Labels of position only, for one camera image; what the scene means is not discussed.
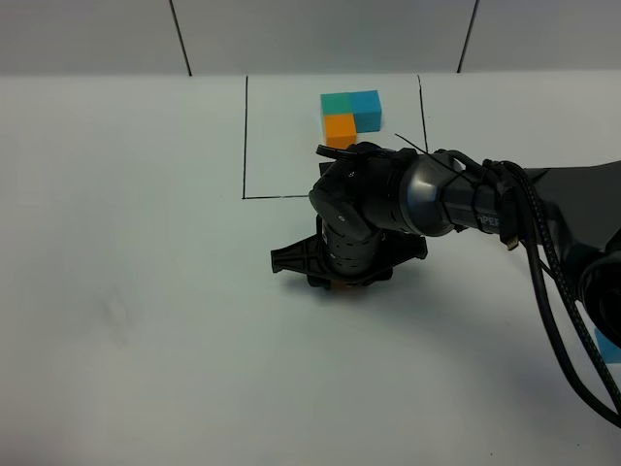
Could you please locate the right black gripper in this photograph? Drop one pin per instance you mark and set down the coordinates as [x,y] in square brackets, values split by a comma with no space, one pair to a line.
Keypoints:
[330,257]

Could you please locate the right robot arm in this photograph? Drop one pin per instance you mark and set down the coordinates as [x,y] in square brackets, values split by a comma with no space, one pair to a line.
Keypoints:
[376,208]

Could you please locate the orange template block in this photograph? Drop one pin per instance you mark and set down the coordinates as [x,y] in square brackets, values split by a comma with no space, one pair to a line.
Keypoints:
[339,131]

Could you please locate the blue template block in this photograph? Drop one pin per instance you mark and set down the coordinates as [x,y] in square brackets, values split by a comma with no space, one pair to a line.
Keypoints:
[367,111]

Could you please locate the green template block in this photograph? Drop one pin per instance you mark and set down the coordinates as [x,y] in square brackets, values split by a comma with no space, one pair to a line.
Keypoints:
[335,104]

